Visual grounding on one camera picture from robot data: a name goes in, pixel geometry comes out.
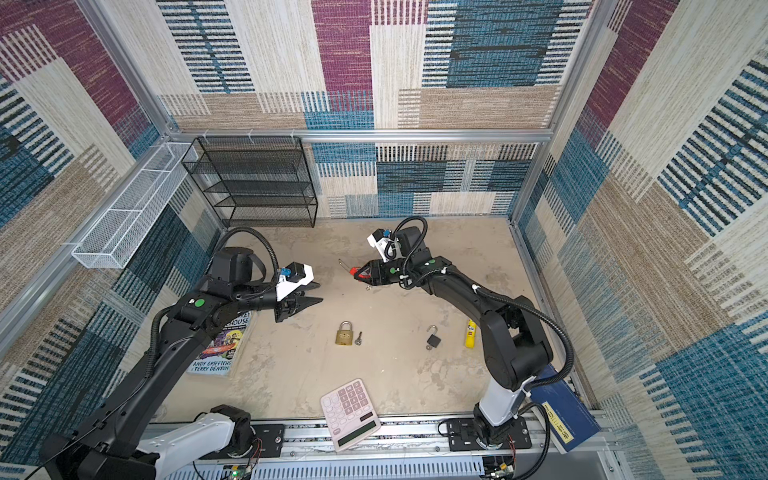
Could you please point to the red safety padlock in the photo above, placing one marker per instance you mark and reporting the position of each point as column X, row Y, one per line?
column 360, row 274

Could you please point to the pink calculator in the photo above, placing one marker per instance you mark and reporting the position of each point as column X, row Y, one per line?
column 350, row 415

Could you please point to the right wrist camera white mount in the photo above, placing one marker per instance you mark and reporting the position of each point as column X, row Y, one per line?
column 382, row 242

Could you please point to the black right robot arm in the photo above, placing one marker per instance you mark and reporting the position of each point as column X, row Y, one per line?
column 523, row 348

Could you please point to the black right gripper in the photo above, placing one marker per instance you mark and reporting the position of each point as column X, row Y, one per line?
column 388, row 282

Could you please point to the dark blue hardcover book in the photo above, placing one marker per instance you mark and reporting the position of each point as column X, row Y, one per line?
column 571, row 423

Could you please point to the treehouse paperback book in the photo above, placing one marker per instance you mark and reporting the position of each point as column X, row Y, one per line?
column 219, row 357

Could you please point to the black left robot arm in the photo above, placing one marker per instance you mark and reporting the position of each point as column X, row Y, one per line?
column 108, row 444

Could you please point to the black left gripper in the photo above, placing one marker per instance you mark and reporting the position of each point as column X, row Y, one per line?
column 290, row 307

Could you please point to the black wire shelf rack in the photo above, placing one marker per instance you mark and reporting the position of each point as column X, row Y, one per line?
column 254, row 181

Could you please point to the small black padlock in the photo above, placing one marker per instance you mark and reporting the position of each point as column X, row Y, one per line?
column 433, row 340

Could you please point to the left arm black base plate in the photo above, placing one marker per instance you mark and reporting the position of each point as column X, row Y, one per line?
column 267, row 442

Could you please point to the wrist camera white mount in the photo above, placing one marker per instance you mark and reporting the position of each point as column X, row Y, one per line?
column 382, row 242
column 291, row 278

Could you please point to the white wire mesh basket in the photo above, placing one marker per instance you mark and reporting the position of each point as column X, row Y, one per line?
column 118, row 232

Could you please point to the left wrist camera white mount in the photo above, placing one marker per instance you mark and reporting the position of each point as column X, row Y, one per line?
column 291, row 278

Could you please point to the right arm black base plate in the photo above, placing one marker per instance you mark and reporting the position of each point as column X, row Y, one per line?
column 469, row 434

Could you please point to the brass padlock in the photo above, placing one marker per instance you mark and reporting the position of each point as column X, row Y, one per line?
column 345, row 334

